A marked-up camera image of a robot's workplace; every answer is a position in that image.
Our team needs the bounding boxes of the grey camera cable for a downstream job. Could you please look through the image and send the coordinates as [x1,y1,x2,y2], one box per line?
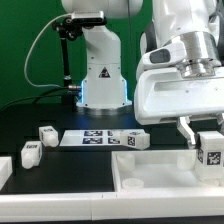
[23,13,73,90]

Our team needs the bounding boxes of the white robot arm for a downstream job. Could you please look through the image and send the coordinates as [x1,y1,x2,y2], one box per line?
[61,0,224,147]

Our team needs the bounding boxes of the silver camera on stand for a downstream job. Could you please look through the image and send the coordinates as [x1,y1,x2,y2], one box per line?
[71,11,105,24]

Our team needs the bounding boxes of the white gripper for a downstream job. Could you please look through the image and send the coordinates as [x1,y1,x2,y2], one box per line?
[134,42,224,149]

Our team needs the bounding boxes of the white sheet with markers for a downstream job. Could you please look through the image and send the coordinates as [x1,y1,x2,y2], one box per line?
[59,129,147,147]

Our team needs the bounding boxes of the white square tabletop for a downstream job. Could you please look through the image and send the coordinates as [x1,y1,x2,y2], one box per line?
[112,150,224,192]

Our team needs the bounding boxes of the black camera stand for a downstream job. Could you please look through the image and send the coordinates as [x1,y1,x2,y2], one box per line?
[52,17,108,104]

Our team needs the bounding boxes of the white front fence bar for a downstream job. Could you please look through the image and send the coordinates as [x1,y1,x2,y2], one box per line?
[0,187,224,223]

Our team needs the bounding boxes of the black cable on table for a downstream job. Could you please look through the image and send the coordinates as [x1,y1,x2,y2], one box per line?
[0,87,82,113]

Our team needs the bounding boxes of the white left fence block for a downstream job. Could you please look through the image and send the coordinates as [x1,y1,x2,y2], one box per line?
[0,157,12,190]

